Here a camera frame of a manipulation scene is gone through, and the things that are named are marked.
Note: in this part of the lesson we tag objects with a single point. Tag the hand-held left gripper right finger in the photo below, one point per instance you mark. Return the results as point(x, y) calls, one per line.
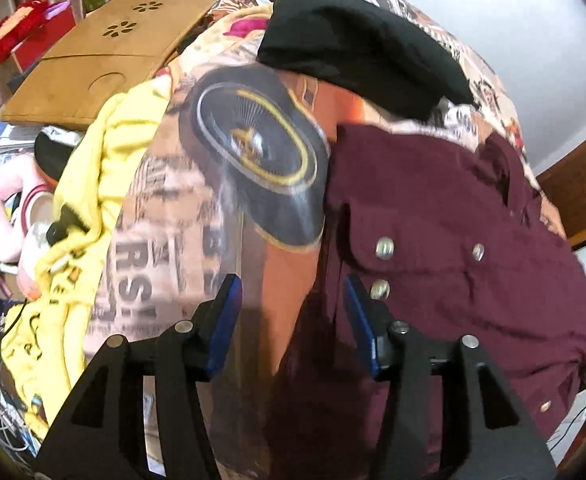
point(363, 325)

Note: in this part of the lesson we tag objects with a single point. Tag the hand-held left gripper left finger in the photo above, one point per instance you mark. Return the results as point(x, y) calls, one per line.
point(223, 320)

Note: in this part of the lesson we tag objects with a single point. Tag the maroon button-up shirt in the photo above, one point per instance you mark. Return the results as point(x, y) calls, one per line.
point(448, 270)

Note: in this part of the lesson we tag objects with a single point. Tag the printed bed blanket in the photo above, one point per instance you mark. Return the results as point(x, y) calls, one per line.
point(253, 160)

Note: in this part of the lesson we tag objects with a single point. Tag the yellow blanket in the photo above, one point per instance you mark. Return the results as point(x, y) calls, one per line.
point(103, 170)

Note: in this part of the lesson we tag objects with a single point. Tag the wooden lap desk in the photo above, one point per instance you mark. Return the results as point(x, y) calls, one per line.
point(108, 70)

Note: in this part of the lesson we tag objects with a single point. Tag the folded black garment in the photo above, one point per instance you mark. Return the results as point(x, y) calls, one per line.
point(363, 45)

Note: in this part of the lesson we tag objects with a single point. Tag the red flower plush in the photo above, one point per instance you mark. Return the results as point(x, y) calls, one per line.
point(18, 30)

